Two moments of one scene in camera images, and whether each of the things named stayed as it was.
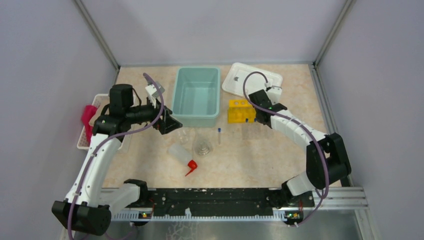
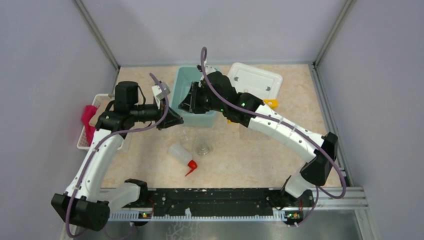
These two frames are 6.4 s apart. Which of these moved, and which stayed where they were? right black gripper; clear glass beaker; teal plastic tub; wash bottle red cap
Moved: right black gripper
Stayed: wash bottle red cap; clear glass beaker; teal plastic tub
